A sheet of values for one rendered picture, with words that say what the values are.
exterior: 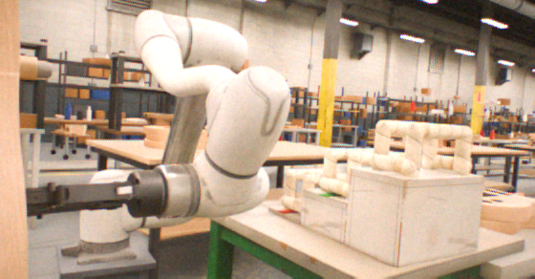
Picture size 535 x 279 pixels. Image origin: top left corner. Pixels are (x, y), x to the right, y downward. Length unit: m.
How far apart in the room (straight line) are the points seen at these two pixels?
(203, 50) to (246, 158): 0.57
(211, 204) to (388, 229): 0.37
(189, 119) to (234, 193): 0.62
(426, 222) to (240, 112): 0.48
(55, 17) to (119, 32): 1.57
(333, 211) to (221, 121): 0.44
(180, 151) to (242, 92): 0.77
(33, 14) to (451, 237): 11.42
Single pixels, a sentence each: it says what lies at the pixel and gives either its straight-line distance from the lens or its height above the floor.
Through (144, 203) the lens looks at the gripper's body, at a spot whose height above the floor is 1.06.
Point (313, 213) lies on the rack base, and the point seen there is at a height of 0.97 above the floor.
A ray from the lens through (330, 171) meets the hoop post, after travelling 1.06.
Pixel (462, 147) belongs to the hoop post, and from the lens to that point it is 1.02.
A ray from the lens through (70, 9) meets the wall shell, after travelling 12.09.
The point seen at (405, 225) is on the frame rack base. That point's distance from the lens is 0.88.
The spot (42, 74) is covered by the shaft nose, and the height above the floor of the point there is 1.24.
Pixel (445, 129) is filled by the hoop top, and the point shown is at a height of 1.20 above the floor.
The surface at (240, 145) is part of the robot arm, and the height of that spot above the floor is 1.16.
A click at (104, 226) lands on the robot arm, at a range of 1.46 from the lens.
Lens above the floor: 1.22
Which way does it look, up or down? 3 degrees down
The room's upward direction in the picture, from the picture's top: 4 degrees clockwise
